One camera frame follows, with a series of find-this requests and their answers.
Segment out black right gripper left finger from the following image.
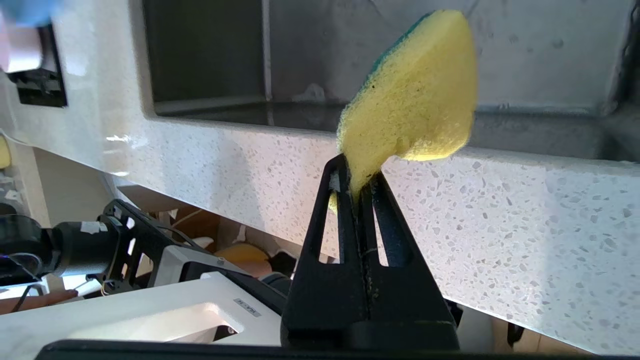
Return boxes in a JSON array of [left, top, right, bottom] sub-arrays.
[[281, 154, 372, 349]]

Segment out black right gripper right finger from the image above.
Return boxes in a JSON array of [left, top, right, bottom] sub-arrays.
[[356, 170, 461, 350]]

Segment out yellow green sponge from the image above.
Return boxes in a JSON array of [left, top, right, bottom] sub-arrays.
[[327, 9, 479, 213]]

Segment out blue-grey plate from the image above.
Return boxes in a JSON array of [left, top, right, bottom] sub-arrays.
[[0, 0, 58, 27]]

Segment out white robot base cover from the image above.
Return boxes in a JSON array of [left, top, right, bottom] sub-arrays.
[[0, 245, 283, 347]]

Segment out stainless steel sink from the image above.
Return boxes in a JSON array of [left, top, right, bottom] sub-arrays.
[[135, 0, 640, 163]]

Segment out orange seat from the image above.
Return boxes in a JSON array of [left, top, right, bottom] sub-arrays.
[[217, 243, 273, 278]]

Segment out white base cabinet front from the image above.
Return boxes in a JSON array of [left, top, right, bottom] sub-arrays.
[[30, 147, 113, 228]]

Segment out black induction cooktop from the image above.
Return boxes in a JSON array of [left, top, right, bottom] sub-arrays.
[[6, 24, 69, 109]]

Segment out black robot torso frame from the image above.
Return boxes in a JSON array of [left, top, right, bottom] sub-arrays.
[[0, 199, 288, 313]]

